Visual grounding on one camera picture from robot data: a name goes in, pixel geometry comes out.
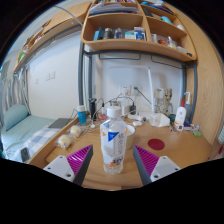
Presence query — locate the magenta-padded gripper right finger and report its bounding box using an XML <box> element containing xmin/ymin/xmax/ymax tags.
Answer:
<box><xmin>132</xmin><ymin>144</ymin><xmax>182</xmax><ymax>187</ymax></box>

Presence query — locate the grey metal bed frame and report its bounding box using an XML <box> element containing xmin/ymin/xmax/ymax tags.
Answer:
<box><xmin>78</xmin><ymin>41</ymin><xmax>198</xmax><ymax>124</ymax></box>

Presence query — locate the white desk lamp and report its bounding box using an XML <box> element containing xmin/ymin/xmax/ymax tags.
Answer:
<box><xmin>106</xmin><ymin>64</ymin><xmax>158</xmax><ymax>114</ymax></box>

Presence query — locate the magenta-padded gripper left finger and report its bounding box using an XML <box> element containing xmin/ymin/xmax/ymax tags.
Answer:
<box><xmin>43</xmin><ymin>144</ymin><xmax>94</xmax><ymax>187</ymax></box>

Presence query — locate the teal pillow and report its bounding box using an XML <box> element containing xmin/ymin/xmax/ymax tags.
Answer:
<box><xmin>2</xmin><ymin>104</ymin><xmax>30</xmax><ymax>132</ymax></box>

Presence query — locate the black tumbler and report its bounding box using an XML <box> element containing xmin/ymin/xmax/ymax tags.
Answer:
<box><xmin>88</xmin><ymin>97</ymin><xmax>98</xmax><ymax>121</ymax></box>

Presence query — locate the blue canister with white cap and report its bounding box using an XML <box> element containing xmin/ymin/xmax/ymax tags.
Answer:
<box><xmin>76</xmin><ymin>105</ymin><xmax>88</xmax><ymax>126</ymax></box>

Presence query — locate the wooden wall shelf unit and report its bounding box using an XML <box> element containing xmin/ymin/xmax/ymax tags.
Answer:
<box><xmin>13</xmin><ymin>1</ymin><xmax>93</xmax><ymax>73</ymax></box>

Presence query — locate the brown tree figurine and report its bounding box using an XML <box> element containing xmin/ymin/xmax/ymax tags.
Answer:
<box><xmin>159</xmin><ymin>88</ymin><xmax>174</xmax><ymax>116</ymax></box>

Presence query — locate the white tissue pack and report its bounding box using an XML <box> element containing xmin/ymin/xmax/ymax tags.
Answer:
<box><xmin>148</xmin><ymin>112</ymin><xmax>171</xmax><ymax>128</ymax></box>

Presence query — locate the clear plastic water bottle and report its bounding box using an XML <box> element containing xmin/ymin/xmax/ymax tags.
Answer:
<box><xmin>99</xmin><ymin>105</ymin><xmax>128</xmax><ymax>175</ymax></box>

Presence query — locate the white pump lotion bottle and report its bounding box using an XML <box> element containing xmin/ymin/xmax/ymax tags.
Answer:
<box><xmin>174</xmin><ymin>98</ymin><xmax>188</xmax><ymax>131</ymax></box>

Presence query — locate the grey laptop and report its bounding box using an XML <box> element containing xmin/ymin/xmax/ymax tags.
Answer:
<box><xmin>48</xmin><ymin>117</ymin><xmax>73</xmax><ymax>130</ymax></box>

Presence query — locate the wooden desk shelf unit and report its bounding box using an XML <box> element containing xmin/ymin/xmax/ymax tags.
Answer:
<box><xmin>80</xmin><ymin>0</ymin><xmax>198</xmax><ymax>63</ymax></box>

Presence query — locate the flat round red coaster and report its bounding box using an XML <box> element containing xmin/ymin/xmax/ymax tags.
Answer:
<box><xmin>147</xmin><ymin>138</ymin><xmax>166</xmax><ymax>151</ymax></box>

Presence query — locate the black phone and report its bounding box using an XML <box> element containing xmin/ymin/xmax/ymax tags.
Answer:
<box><xmin>20</xmin><ymin>147</ymin><xmax>30</xmax><ymax>163</ymax></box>

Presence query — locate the bed with teal bedding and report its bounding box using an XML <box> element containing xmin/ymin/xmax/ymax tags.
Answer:
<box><xmin>0</xmin><ymin>103</ymin><xmax>73</xmax><ymax>164</ymax></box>

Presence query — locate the clear spray bottle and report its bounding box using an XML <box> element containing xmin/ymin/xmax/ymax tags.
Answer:
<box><xmin>183</xmin><ymin>91</ymin><xmax>194</xmax><ymax>123</ymax></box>

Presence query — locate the white power strip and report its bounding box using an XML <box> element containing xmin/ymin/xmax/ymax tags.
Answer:
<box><xmin>127</xmin><ymin>113</ymin><xmax>148</xmax><ymax>122</ymax></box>

